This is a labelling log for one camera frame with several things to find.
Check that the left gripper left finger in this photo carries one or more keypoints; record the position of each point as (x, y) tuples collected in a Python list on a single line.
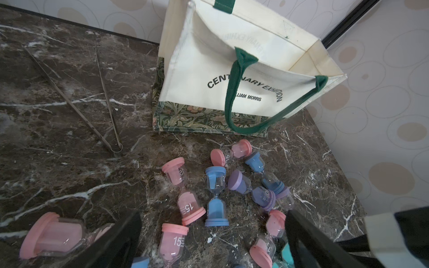
[(114, 249)]

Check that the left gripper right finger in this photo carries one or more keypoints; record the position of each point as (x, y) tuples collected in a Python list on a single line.
[(311, 248)]

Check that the purple hourglass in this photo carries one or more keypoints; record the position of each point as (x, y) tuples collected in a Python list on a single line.
[(262, 196)]

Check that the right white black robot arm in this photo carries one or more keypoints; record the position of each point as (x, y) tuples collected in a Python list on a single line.
[(393, 240)]

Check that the teal hourglass middle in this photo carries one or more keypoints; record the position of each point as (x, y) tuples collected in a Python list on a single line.
[(286, 260)]

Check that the blue hourglass left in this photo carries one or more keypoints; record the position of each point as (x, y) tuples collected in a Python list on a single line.
[(140, 262)]

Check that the blue hourglass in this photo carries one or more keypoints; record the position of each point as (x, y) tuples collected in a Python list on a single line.
[(140, 262), (268, 179), (216, 213)]

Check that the pink hourglass right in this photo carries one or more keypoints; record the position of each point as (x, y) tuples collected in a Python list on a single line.
[(263, 250)]

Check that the pink hourglass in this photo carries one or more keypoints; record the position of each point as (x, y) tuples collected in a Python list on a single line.
[(172, 243), (54, 236), (188, 202), (224, 155), (263, 250)]

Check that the pink hourglass lower left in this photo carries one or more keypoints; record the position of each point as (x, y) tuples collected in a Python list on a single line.
[(172, 243)]

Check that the pink hourglass far left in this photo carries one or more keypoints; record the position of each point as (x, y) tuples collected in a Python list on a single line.
[(54, 236)]

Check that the pink hourglass upper middle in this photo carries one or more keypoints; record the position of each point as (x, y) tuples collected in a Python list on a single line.
[(188, 202)]

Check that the blue hourglass centre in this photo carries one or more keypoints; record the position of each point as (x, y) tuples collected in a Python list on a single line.
[(216, 213)]

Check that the blue hourglass right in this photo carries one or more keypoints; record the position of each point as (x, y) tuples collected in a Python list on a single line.
[(268, 179)]

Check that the pink hourglass top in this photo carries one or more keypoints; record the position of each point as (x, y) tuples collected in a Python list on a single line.
[(224, 155)]

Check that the cream canvas tote bag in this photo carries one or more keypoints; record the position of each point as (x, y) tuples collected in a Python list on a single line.
[(236, 67)]

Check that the metal tongs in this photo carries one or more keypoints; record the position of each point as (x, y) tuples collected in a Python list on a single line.
[(115, 150)]

